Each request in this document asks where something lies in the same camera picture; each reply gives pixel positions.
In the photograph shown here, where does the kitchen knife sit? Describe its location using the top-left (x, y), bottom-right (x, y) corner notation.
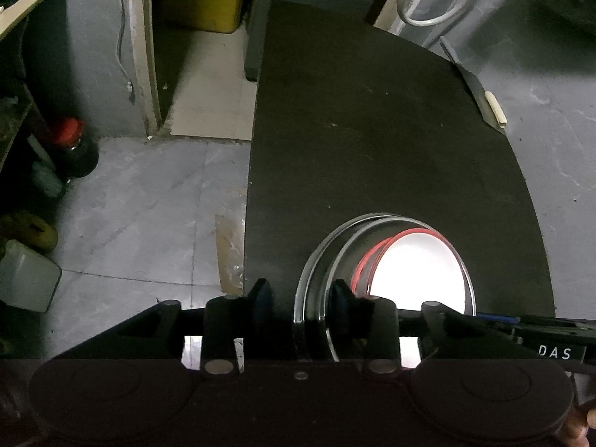
top-left (439, 37), bottom-right (509, 137)

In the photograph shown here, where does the yellow plastic box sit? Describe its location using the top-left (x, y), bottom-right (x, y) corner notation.
top-left (159, 0), bottom-right (248, 34)

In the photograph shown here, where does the large steel basin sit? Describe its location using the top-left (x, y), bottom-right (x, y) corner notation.
top-left (293, 213), bottom-right (476, 364)

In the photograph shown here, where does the red-capped dark bottle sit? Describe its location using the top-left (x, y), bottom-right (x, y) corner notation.
top-left (48, 118), bottom-right (100, 181)

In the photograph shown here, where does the wooden door frame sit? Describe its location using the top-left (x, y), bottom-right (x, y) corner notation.
top-left (127, 0), bottom-right (163, 139)

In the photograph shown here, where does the wooden shelf board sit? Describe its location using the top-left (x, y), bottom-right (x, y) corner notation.
top-left (0, 0), bottom-right (69, 42)

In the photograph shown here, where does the person's right hand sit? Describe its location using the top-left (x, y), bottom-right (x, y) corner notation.
top-left (560, 404), bottom-right (596, 447)

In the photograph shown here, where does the grey wall cable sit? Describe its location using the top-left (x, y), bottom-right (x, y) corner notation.
top-left (114, 0), bottom-right (137, 105)

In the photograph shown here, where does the translucent white container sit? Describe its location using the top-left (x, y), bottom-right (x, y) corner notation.
top-left (0, 239), bottom-right (63, 314)

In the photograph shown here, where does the white ceramic bowl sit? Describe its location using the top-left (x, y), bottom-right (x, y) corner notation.
top-left (369, 233), bottom-right (467, 315)
top-left (350, 228), bottom-right (459, 296)

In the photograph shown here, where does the green bottle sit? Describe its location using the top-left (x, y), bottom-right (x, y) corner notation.
top-left (29, 159), bottom-right (67, 202)

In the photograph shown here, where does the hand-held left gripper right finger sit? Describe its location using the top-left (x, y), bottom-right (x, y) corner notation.
top-left (327, 279), bottom-right (536, 377)

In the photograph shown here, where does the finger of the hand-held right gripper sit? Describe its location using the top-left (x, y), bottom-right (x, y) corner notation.
top-left (475, 312), bottom-right (580, 332)

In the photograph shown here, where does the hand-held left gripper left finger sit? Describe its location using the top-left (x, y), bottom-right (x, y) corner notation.
top-left (51, 279), bottom-right (276, 378)

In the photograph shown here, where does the yellow jug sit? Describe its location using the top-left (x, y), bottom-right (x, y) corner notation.
top-left (0, 211), bottom-right (60, 253)

